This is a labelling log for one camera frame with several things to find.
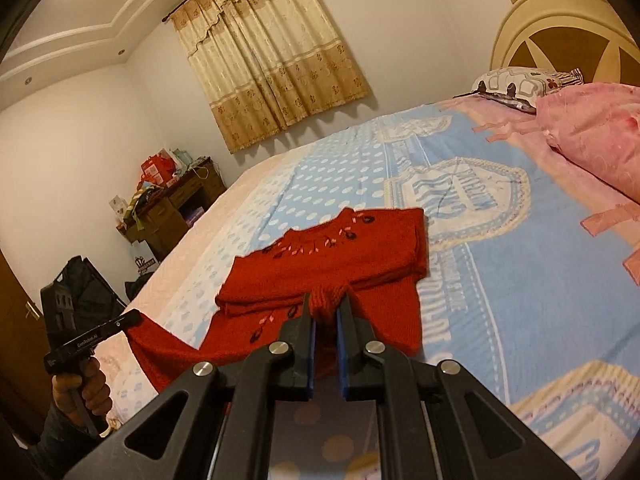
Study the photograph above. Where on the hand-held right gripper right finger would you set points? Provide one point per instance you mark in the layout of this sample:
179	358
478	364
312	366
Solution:
342	355

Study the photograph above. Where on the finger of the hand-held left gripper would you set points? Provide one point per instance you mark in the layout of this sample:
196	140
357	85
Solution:
129	320

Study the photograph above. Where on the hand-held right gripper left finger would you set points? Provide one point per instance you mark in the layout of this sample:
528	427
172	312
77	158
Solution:
310	355

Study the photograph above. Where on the red embroidered knit sweater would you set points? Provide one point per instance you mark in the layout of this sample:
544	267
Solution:
350	270

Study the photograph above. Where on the person's left forearm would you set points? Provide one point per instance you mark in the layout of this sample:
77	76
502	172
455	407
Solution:
60	445

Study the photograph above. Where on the person's left hand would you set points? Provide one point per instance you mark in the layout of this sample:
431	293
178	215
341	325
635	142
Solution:
95	385

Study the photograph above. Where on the black backpack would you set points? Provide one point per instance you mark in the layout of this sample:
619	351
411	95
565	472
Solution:
136	287

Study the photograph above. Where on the large black bag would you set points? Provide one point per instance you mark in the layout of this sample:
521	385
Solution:
85	285

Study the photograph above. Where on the brown wooden door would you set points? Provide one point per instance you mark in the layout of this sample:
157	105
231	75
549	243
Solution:
20	360

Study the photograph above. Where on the white printed paper bag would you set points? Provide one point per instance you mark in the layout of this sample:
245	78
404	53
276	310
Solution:
142	262

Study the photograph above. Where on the dark wooden desk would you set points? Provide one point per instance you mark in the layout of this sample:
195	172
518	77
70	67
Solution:
165	220

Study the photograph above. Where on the pale pink mattress pad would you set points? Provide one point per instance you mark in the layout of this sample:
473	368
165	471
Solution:
200	240

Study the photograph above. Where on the purple box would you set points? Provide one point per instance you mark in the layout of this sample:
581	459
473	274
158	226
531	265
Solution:
194	216

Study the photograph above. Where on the green yellow striped cloth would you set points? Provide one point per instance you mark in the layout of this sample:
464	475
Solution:
140	197

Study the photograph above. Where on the red gift box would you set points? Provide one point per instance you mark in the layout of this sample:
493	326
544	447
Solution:
155	170

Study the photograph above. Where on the blue printed bed sheet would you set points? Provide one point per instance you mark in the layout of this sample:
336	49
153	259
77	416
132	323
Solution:
500	310

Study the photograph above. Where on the pale paper bag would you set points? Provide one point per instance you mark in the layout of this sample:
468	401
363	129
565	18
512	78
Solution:
181	157

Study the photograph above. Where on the grey patterned pillow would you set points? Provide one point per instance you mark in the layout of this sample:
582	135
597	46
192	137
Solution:
510	80

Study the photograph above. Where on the pink folded quilt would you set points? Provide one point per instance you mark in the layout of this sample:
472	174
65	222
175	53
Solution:
595	130

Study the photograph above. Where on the white floral striped pillow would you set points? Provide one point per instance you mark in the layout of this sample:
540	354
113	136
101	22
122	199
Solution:
557	82

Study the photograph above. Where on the cream round bed headboard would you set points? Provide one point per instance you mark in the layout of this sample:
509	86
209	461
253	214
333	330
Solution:
550	10

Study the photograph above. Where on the white wall card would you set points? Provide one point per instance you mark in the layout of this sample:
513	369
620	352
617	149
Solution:
116	206

